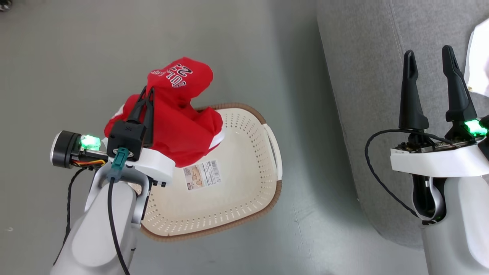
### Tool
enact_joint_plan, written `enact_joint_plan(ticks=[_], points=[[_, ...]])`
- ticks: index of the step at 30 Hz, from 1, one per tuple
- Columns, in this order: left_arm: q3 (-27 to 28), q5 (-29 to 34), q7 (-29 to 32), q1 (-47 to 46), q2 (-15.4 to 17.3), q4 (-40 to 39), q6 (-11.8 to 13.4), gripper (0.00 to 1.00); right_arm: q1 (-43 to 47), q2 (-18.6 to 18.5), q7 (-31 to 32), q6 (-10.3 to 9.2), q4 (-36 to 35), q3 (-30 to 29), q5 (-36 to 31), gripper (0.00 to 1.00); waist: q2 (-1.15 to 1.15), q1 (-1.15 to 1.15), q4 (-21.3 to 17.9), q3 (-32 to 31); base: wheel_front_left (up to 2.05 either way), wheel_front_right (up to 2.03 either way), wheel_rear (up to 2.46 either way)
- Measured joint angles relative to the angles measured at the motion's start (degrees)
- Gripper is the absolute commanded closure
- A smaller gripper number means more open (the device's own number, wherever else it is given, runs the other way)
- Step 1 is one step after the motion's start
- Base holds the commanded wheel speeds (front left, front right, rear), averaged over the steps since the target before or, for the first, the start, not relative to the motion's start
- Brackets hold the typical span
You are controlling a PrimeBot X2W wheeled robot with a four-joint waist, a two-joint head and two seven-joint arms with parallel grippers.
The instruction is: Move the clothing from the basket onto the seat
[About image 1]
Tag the grey fabric sofa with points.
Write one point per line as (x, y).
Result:
(363, 57)

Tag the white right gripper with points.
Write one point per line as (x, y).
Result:
(439, 162)

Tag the paper label with barcode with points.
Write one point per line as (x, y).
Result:
(202, 175)

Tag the cream perforated basket brown rim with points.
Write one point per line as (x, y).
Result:
(244, 183)

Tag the red jersey garment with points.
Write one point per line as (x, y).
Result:
(179, 126)

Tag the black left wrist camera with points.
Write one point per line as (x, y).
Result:
(126, 137)

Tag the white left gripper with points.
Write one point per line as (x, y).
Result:
(156, 168)

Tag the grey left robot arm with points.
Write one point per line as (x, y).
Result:
(91, 236)

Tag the white garment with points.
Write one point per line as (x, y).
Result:
(479, 57)

